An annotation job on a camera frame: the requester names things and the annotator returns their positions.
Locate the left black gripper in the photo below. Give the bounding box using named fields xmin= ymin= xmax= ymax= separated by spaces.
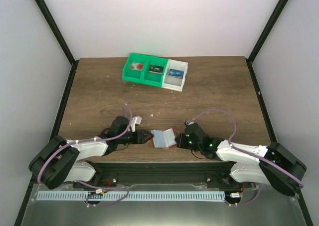
xmin=117 ymin=129 xmax=154 ymax=145

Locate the brown leather card holder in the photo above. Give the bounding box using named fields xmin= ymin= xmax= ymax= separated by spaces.
xmin=151 ymin=127 xmax=176 ymax=149

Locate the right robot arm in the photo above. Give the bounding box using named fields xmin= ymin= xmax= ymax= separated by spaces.
xmin=175 ymin=122 xmax=307 ymax=196

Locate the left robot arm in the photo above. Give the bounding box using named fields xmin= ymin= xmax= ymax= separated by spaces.
xmin=28 ymin=116 xmax=153 ymax=189

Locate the blue VIP card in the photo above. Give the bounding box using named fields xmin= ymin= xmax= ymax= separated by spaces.
xmin=168 ymin=69 xmax=184 ymax=79

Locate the black card in bin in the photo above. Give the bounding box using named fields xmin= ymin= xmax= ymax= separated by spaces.
xmin=149 ymin=65 xmax=164 ymax=75

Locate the red white card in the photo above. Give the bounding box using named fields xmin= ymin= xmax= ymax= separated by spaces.
xmin=131 ymin=62 xmax=144 ymax=71

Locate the middle green storage bin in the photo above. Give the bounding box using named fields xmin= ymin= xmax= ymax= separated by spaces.
xmin=142 ymin=56 xmax=168 ymax=88

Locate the green storage bin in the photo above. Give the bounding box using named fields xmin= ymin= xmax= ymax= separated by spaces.
xmin=122 ymin=53 xmax=148 ymax=84
xmin=142 ymin=56 xmax=168 ymax=88

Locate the white storage bin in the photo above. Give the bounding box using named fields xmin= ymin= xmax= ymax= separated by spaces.
xmin=161 ymin=59 xmax=188 ymax=92

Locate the left green storage bin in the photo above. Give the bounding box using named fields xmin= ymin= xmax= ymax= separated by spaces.
xmin=122 ymin=53 xmax=148 ymax=84

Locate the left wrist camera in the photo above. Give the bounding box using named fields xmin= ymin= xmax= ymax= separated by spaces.
xmin=130 ymin=116 xmax=142 ymax=132

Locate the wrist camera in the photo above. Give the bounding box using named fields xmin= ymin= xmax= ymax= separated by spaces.
xmin=130 ymin=116 xmax=142 ymax=132
xmin=184 ymin=121 xmax=194 ymax=126

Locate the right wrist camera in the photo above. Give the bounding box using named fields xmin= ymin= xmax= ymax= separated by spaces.
xmin=184 ymin=121 xmax=194 ymax=126

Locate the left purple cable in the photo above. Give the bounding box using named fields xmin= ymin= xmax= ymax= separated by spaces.
xmin=37 ymin=105 xmax=133 ymax=184

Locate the purple cable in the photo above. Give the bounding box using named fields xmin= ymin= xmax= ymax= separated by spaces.
xmin=186 ymin=108 xmax=305 ymax=189
xmin=37 ymin=105 xmax=133 ymax=184

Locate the black aluminium frame rail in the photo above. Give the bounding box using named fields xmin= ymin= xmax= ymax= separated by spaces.
xmin=88 ymin=162 xmax=242 ymax=190

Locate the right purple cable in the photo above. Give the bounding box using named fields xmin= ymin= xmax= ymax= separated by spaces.
xmin=186 ymin=108 xmax=305 ymax=189

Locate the light blue slotted cable duct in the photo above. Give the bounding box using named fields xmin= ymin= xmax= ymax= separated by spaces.
xmin=36 ymin=191 xmax=225 ymax=202

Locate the left black frame post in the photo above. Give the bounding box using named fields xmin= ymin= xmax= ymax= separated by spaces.
xmin=26 ymin=0 xmax=76 ymax=65

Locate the black frame post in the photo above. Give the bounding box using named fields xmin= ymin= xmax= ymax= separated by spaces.
xmin=248 ymin=0 xmax=297 ymax=62
xmin=26 ymin=0 xmax=76 ymax=65

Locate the right black frame post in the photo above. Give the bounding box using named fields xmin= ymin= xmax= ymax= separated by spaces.
xmin=248 ymin=0 xmax=297 ymax=62

